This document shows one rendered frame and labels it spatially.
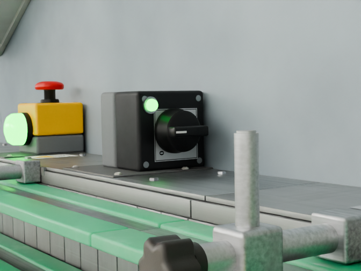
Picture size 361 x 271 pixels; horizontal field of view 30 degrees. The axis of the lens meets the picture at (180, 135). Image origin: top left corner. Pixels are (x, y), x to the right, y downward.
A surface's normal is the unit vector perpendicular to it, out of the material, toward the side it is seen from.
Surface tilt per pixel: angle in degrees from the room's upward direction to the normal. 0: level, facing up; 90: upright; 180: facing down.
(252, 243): 90
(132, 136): 0
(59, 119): 90
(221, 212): 0
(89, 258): 0
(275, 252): 90
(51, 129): 90
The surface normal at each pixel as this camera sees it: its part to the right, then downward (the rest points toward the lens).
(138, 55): -0.83, 0.04
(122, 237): -0.02, -1.00
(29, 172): 0.56, 0.04
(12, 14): 0.28, 0.90
